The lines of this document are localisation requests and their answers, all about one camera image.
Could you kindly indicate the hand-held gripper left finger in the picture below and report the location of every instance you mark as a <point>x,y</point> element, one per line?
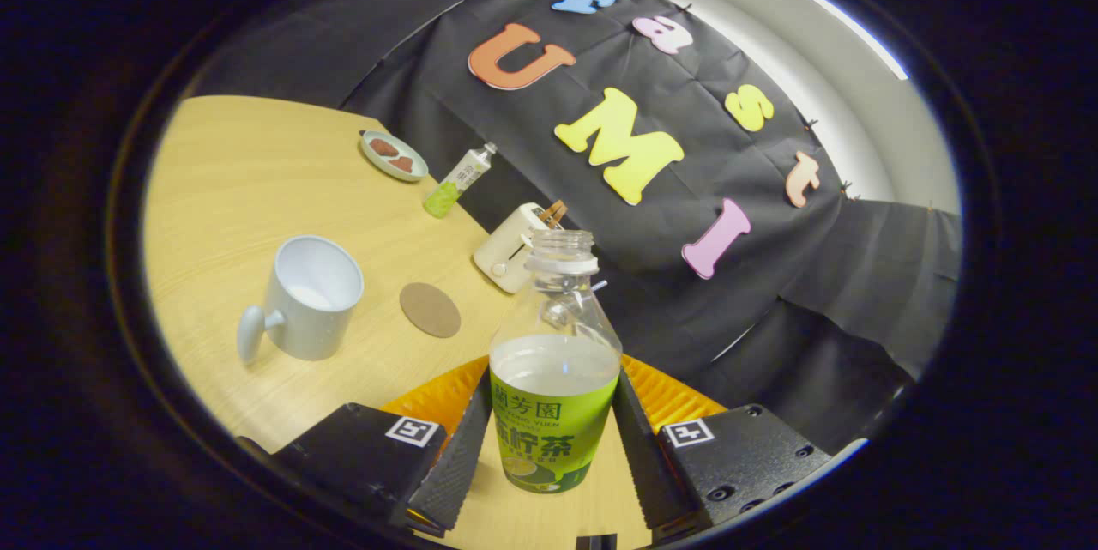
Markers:
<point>463,456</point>

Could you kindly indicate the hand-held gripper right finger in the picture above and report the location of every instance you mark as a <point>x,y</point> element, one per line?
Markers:
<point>639,456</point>

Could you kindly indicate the round brown coaster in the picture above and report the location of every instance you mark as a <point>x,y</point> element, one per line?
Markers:
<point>429,310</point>

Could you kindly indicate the pale green plate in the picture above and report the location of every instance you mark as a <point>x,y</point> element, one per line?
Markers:
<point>412,174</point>

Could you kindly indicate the brown toast slice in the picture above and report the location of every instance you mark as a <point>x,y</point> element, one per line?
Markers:
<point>554,212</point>

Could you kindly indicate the green label juice bottle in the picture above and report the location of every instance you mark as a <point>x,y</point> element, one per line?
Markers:
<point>553,438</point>

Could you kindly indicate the black backdrop cloth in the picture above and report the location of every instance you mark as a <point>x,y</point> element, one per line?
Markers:
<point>772,293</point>

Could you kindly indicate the wooden table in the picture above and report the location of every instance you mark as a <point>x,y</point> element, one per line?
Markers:
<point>240,172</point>

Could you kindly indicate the brown food piece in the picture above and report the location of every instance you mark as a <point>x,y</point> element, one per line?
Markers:
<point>401,164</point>
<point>383,148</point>

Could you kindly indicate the white toaster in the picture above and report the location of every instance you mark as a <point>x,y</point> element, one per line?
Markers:
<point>506,250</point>

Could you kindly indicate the pale grey cup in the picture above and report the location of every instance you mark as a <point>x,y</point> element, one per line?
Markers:
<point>300,327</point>

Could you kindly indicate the tall slim green drink bottle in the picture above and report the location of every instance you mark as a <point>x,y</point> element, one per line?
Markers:
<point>459,181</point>

